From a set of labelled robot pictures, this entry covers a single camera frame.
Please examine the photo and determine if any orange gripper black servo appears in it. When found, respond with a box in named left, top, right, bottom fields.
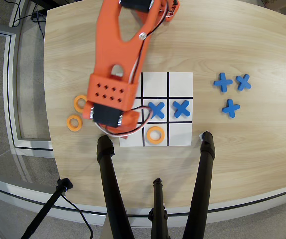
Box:
left=82, top=101, right=140, bottom=136

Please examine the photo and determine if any orange foam ring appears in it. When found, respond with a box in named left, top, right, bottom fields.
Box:
left=73, top=94, right=88, bottom=112
left=146, top=126, right=166, bottom=146
left=66, top=114, right=84, bottom=132

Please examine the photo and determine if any brown cardboard box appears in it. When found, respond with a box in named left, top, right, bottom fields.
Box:
left=259, top=0, right=286, bottom=13

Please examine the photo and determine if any blue foam cross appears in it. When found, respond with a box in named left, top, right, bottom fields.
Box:
left=235, top=74, right=252, bottom=91
left=147, top=101, right=165, bottom=119
left=222, top=98, right=241, bottom=118
left=213, top=72, right=234, bottom=92
left=172, top=99, right=191, bottom=118

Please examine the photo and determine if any thick black tripod leg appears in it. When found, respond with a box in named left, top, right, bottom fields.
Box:
left=182, top=131, right=216, bottom=239
left=96, top=134, right=135, bottom=239

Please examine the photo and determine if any white tic-tac-toe board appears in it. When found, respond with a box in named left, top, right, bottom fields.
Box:
left=119, top=72, right=194, bottom=147

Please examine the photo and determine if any black slim stand pole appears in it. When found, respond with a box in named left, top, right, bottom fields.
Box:
left=20, top=177, right=74, bottom=239

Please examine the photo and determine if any thin black tripod leg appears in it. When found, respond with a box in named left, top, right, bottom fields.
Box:
left=147, top=177, right=170, bottom=239

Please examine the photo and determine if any black furniture base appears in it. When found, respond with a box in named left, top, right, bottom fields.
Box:
left=29, top=0, right=70, bottom=8

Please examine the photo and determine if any black stand cable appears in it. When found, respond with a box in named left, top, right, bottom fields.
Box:
left=60, top=193, right=94, bottom=239

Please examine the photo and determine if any white metal floor frame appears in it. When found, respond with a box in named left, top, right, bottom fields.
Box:
left=0, top=27, right=55, bottom=151

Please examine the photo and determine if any black floor cable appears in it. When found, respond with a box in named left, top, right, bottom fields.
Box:
left=8, top=0, right=46, bottom=39

